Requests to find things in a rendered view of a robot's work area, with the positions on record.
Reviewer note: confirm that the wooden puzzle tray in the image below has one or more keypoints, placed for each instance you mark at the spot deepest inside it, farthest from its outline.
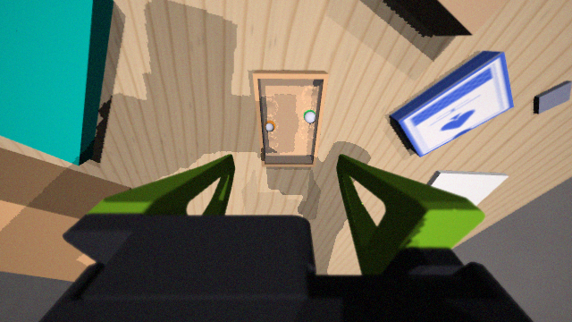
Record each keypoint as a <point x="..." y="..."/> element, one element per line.
<point x="290" y="109"/>

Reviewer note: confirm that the grey rectangular block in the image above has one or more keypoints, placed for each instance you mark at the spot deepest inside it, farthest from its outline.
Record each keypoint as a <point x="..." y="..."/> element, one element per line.
<point x="552" y="97"/>

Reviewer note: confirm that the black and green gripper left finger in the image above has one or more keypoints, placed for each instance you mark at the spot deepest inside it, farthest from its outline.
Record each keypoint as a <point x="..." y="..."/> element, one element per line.
<point x="171" y="195"/>

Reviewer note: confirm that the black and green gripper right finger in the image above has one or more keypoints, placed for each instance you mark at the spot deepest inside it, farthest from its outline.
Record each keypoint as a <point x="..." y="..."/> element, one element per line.
<point x="417" y="215"/>

